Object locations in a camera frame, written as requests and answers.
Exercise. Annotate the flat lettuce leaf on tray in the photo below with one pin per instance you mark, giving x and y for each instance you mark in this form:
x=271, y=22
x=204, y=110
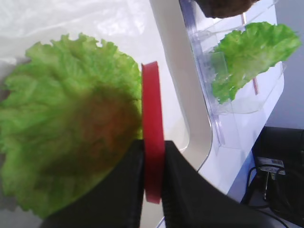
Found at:
x=72, y=112

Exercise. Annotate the cream metal tray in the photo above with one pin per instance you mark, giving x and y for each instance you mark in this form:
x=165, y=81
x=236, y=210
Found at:
x=182, y=68

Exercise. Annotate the black equipment under table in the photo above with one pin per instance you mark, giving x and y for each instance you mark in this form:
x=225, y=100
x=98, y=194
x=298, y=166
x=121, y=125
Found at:
x=278, y=173

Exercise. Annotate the right clear acrylic rack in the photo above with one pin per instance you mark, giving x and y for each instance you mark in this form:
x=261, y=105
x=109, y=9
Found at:
x=205, y=34

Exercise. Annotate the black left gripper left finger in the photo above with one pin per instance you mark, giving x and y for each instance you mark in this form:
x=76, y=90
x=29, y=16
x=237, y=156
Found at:
x=116, y=202

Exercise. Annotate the red tomato slice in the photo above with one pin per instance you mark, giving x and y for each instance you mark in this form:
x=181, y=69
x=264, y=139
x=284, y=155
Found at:
x=152, y=129

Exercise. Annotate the right meat patty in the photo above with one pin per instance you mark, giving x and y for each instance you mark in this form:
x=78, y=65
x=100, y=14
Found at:
x=224, y=8

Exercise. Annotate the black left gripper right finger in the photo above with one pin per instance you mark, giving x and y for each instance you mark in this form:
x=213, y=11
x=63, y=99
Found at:
x=190, y=201

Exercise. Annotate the white paper tray liner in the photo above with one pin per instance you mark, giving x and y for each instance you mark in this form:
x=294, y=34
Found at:
x=129, y=24

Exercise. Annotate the upright lettuce leaf in rack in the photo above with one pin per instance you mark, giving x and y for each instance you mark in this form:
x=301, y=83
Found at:
x=242, y=55

